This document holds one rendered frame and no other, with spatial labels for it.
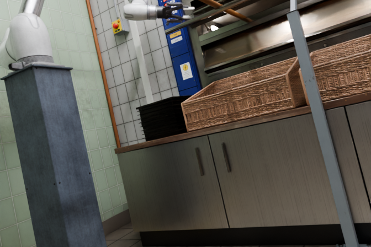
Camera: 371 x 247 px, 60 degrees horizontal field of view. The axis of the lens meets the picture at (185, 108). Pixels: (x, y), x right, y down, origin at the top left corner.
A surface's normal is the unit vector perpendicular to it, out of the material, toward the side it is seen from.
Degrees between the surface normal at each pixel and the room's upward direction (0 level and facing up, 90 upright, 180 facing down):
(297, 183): 90
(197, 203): 90
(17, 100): 90
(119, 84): 90
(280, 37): 70
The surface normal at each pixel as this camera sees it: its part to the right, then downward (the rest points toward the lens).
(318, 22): -0.55, -0.28
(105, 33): -0.51, 0.06
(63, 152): 0.87, -0.23
